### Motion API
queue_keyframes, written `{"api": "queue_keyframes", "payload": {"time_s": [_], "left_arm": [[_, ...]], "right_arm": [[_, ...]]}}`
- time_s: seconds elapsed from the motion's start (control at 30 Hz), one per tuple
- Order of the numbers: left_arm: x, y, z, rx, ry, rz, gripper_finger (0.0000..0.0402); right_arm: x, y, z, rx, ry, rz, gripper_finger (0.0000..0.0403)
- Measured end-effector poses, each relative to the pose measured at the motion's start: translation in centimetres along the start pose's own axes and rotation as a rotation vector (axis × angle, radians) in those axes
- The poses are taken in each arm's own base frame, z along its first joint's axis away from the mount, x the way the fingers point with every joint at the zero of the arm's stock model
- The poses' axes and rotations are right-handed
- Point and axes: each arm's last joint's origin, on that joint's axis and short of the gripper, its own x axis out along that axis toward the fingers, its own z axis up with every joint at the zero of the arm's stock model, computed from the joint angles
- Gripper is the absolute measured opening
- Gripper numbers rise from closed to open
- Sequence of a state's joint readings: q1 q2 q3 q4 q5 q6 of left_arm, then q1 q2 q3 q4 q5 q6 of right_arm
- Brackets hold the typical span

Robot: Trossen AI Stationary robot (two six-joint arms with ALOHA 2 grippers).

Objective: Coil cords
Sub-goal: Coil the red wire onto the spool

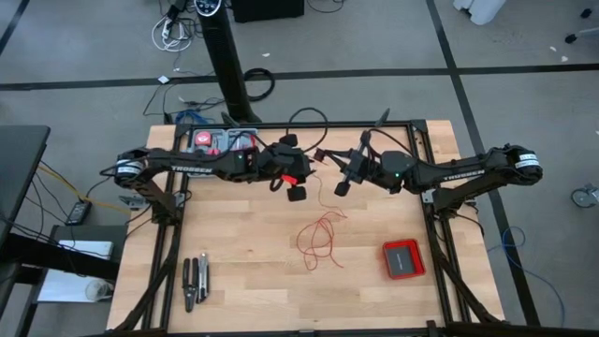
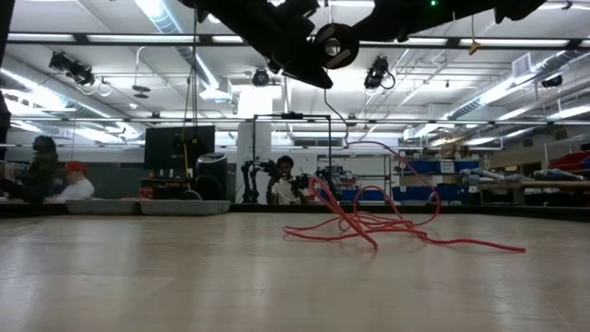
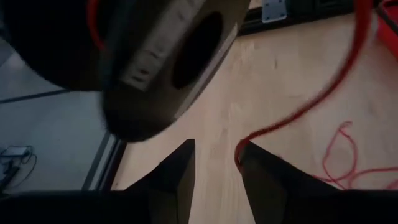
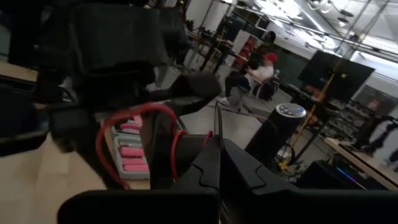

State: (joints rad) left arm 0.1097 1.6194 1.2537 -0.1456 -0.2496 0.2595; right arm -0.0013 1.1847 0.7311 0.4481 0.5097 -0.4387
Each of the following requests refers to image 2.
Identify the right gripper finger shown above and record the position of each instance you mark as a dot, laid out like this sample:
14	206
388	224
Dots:
380	27

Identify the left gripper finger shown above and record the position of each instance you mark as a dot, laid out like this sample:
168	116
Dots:
302	64

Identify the yellow hanging tag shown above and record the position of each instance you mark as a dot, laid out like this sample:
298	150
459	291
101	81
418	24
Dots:
474	47

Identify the white ceiling vent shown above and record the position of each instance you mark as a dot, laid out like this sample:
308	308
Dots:
522	66

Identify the person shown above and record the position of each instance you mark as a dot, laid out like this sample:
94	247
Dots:
41	170
80	189
283	191

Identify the black ceiling spotlight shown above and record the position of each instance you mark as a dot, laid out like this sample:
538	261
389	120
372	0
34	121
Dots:
551	81

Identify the black overhead light bar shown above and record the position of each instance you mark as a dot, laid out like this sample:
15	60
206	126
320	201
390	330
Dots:
574	43

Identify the blue storage bin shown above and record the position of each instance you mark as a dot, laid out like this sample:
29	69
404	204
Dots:
451	193
424	166

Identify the black monitor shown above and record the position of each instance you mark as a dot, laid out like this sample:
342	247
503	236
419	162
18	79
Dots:
161	147

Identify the grey tool kit case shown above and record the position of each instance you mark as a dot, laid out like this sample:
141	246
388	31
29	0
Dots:
184	207

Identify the red storage bin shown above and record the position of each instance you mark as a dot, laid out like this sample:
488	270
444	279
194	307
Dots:
571	161

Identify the wooden work table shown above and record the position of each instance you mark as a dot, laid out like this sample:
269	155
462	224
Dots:
553	184

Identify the black ceiling camera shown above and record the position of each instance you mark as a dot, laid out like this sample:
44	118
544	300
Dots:
378	69
260	77
69	67

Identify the black rig frame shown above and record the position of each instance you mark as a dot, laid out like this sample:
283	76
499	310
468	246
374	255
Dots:
292	115

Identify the black aluminium table frame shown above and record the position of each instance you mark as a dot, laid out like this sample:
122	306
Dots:
507	211

